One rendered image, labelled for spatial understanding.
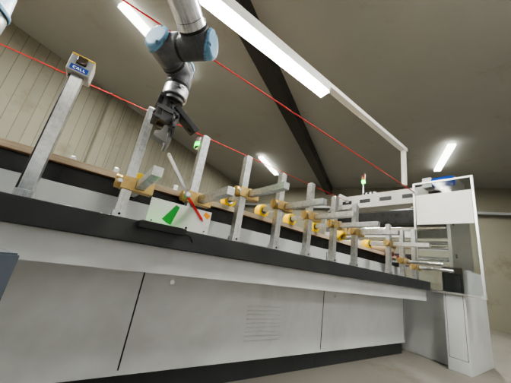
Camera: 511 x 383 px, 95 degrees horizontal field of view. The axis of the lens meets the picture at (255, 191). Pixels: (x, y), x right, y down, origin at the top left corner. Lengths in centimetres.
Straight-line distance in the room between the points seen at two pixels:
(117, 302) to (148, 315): 15
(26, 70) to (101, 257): 449
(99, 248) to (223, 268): 50
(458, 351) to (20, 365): 294
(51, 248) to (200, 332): 77
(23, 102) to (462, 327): 602
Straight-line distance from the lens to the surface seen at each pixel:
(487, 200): 841
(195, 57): 91
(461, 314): 297
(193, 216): 103
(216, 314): 140
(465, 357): 300
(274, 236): 127
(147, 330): 129
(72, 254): 99
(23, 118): 505
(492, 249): 813
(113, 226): 95
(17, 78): 517
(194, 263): 107
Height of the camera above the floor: 62
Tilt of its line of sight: 17 degrees up
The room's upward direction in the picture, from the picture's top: 9 degrees clockwise
